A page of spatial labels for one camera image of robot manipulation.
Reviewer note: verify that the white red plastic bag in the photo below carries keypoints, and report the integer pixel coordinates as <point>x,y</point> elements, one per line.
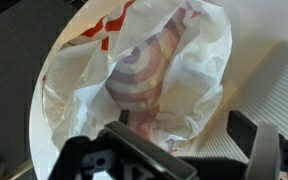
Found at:
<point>190,76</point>

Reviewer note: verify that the light wooden slat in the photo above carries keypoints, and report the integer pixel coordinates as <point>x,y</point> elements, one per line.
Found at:
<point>14,170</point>

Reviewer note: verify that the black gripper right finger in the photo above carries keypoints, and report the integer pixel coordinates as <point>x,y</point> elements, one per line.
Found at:
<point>264,153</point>

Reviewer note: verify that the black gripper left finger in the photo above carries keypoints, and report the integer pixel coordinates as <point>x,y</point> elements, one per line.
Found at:
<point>117,156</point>

